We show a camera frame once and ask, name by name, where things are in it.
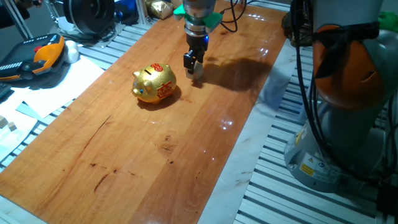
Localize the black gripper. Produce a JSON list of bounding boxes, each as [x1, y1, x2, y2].
[[183, 32, 210, 72]]

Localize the pale wooden cube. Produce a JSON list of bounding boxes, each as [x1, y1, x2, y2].
[[185, 62, 205, 82]]

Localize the dark sleeved forearm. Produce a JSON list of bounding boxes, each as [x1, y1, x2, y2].
[[0, 2, 30, 29]]

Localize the gold foil object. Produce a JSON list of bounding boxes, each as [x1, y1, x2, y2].
[[145, 0, 174, 21]]

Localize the white rounded object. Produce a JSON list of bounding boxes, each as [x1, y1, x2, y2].
[[63, 40, 80, 65]]

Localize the person hand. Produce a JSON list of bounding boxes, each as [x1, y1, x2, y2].
[[15, 0, 43, 8]]

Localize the golden piggy bank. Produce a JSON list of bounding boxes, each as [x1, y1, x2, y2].
[[131, 63, 177, 105]]

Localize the dark blue bag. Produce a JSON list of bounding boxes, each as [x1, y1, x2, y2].
[[114, 0, 140, 26]]

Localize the white paper sheet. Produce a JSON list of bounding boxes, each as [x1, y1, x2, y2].
[[0, 55, 106, 156]]

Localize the grey metal stand leg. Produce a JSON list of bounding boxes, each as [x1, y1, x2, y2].
[[2, 0, 34, 40], [39, 0, 62, 32]]

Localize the black orange teach pendant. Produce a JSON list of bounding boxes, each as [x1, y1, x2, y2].
[[0, 33, 67, 83]]

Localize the green cloth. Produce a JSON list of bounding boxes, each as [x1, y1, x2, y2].
[[377, 11, 398, 32]]

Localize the green wrist bracket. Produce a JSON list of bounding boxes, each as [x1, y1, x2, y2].
[[172, 4, 223, 34]]

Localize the aluminium frame post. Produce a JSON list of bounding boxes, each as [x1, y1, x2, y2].
[[135, 0, 147, 26]]

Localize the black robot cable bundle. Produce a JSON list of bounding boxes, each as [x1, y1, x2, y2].
[[292, 0, 398, 187]]

